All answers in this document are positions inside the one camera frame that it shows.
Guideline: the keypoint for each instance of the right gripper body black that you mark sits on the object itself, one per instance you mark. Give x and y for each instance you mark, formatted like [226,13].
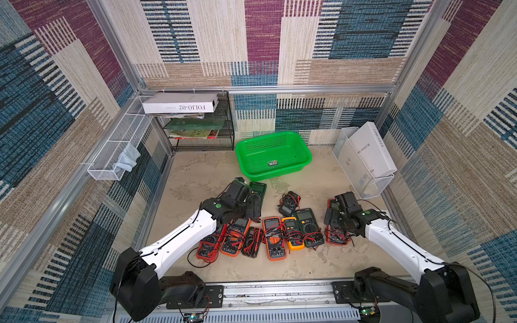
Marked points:
[334,214]

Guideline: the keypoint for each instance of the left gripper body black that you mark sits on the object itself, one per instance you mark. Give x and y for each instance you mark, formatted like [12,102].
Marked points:
[243,210]

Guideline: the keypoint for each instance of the red multimeter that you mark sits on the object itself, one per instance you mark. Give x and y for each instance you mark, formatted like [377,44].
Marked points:
[335,235]
[209,246]

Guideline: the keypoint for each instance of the dark green multimeter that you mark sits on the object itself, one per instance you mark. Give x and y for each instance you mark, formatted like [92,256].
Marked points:
[311,232]
[260,194]

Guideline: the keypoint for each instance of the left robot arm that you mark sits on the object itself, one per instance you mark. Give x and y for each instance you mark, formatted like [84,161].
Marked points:
[140,282]

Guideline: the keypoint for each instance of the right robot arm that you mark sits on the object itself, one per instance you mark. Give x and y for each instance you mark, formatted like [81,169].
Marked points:
[439,292]

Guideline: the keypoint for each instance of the orange multimeter left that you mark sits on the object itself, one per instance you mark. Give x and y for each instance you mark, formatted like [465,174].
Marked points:
[235,237]

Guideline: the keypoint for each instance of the orange multimeter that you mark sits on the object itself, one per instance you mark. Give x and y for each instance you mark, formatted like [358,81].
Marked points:
[274,230]
[235,237]

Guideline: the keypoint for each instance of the black multimeter with leads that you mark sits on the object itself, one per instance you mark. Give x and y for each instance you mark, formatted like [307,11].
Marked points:
[253,241]

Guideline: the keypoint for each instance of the orange multimeter centre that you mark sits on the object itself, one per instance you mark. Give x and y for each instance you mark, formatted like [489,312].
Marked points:
[274,230]

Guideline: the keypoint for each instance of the yellow multimeter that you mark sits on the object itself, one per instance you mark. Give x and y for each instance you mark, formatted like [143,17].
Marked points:
[293,234]

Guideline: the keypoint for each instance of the green plastic basket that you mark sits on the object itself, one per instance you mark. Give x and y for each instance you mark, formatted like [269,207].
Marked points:
[272,155]

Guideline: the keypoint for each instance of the clear plastic holder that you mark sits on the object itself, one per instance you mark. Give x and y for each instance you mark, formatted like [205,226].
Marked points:
[365,184]

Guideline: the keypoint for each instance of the white box in holder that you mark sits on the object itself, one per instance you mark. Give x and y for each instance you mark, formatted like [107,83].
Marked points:
[370,146]

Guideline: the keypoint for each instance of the books on shelf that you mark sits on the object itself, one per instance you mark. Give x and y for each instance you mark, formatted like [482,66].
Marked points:
[194,128]

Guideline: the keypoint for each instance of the light blue cloth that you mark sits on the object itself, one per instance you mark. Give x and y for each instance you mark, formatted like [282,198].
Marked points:
[127,160]

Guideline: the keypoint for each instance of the white folio box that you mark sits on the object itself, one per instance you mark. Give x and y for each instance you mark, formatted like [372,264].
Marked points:
[171,103]

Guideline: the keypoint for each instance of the black wire shelf rack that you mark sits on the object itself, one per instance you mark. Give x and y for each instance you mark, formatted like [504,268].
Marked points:
[225,140]

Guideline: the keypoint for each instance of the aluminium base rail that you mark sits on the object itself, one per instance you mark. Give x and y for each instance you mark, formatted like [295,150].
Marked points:
[315,300]

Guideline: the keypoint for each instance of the white wire wall basket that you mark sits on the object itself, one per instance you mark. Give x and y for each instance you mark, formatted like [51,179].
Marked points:
[129,129]

